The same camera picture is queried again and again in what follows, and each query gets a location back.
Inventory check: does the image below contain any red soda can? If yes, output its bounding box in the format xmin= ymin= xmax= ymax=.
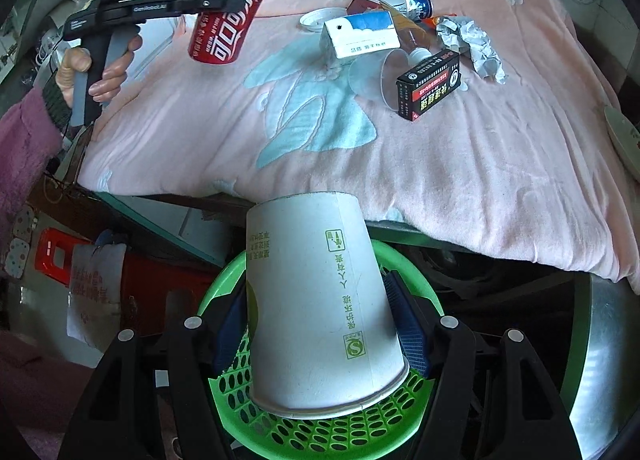
xmin=187 ymin=0 xmax=268 ymax=66

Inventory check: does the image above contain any red plastic stool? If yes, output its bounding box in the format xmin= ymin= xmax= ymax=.
xmin=34 ymin=227 xmax=101 ymax=289

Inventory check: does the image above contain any person's left hand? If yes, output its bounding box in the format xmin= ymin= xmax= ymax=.
xmin=55 ymin=34 xmax=144 ymax=104

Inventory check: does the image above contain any white and blue carton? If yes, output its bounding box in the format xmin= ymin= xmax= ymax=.
xmin=320 ymin=10 xmax=401 ymax=60

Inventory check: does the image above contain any green plastic basket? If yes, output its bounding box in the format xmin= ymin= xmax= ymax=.
xmin=196 ymin=239 xmax=448 ymax=460

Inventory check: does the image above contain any shiny metal drum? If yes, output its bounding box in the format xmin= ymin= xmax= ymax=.
xmin=560 ymin=272 xmax=640 ymax=460

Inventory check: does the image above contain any clear plastic cup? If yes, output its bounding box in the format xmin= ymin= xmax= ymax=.
xmin=348 ymin=47 xmax=416 ymax=109

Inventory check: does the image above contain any pink printed blanket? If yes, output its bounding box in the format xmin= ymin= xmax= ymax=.
xmin=77 ymin=0 xmax=640 ymax=291

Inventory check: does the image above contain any white spotted slipper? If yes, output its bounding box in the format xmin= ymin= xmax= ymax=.
xmin=12 ymin=205 xmax=37 ymax=242
xmin=1 ymin=237 xmax=29 ymax=286

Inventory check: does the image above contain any blue and white can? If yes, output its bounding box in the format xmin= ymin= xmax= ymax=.
xmin=375 ymin=0 xmax=433 ymax=21

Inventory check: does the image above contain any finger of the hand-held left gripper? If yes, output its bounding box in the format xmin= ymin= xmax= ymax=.
xmin=180 ymin=0 xmax=249 ymax=17

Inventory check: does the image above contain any person's left forearm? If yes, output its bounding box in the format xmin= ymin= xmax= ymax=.
xmin=0 ymin=72 xmax=76 ymax=243

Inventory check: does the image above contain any white paper note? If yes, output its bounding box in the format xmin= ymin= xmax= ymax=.
xmin=66 ymin=243 xmax=126 ymax=349

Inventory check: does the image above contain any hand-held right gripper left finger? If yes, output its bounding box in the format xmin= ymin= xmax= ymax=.
xmin=57 ymin=284 xmax=251 ymax=460

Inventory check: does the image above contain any crumpled white paper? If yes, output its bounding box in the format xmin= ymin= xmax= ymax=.
xmin=436 ymin=16 xmax=508 ymax=86

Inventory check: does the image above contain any white plate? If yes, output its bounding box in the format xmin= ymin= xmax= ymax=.
xmin=603 ymin=105 xmax=640 ymax=169

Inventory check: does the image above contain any black and red box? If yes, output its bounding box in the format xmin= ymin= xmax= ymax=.
xmin=396 ymin=49 xmax=461 ymax=122

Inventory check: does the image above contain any white paper cup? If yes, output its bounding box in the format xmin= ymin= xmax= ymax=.
xmin=245 ymin=191 xmax=411 ymax=416

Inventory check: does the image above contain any small red box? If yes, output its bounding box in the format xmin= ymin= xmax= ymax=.
xmin=347 ymin=0 xmax=387 ymax=16

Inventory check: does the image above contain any brown plastic bottle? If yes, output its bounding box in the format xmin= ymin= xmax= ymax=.
xmin=390 ymin=10 xmax=447 ymax=64

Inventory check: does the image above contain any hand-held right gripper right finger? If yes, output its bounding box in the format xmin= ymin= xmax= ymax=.
xmin=382 ymin=270 xmax=586 ymax=460

